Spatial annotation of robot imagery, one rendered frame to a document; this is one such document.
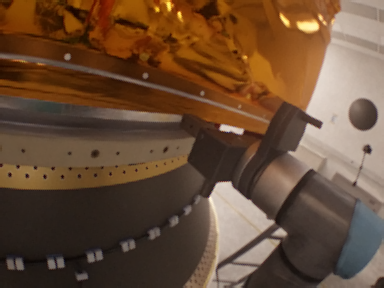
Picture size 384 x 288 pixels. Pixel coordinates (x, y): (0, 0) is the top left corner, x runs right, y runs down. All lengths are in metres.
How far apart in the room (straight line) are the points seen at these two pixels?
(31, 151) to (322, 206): 0.35
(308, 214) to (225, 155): 0.10
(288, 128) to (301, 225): 0.10
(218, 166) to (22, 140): 0.26
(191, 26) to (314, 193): 0.34
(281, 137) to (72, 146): 0.27
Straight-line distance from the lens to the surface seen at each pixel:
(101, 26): 0.35
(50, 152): 0.31
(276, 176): 0.21
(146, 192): 0.47
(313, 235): 0.21
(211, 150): 0.22
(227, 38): 0.47
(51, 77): 0.38
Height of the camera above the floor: 1.84
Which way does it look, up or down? 17 degrees down
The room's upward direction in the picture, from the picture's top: 22 degrees clockwise
